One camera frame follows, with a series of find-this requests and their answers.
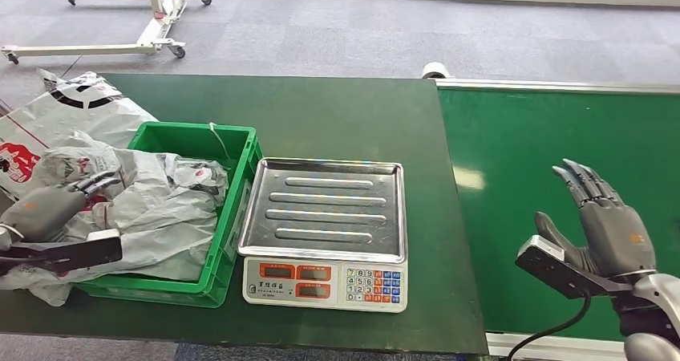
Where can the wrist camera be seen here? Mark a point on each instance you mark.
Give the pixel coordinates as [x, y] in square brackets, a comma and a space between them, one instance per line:
[79, 252]
[552, 271]

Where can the white mailer bag black stripes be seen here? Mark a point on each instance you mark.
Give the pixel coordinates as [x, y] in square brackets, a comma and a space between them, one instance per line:
[90, 117]

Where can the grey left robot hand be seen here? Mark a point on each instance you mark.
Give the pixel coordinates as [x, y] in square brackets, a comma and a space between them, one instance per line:
[45, 212]

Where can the electronic scale with steel tray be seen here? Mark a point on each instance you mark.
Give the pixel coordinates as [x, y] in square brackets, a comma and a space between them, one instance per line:
[324, 210]

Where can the grey plastic mailer package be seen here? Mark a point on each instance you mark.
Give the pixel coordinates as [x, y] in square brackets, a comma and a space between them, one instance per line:
[159, 210]

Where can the white conveyor end roller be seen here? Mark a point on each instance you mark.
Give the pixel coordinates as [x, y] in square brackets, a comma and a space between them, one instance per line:
[435, 70]

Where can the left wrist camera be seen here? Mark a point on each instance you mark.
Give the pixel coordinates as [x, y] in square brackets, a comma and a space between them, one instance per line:
[79, 252]

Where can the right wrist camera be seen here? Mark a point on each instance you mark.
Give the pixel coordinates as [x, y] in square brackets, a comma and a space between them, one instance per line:
[552, 271]

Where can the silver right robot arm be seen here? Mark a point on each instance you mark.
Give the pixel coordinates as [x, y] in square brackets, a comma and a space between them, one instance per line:
[658, 316]

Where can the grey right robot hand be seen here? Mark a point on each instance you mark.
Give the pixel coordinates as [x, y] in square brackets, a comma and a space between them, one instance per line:
[616, 236]

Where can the white wheeled stand frame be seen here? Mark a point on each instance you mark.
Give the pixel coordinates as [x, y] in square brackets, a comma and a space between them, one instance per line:
[155, 29]

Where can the green conveyor belt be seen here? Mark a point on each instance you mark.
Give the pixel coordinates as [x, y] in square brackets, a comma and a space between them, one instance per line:
[520, 151]

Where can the white mailer bag red print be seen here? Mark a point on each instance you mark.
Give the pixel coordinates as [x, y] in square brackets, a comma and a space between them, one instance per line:
[37, 290]

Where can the green plastic crate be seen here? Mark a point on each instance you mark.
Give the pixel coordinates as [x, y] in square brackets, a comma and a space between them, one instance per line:
[233, 210]

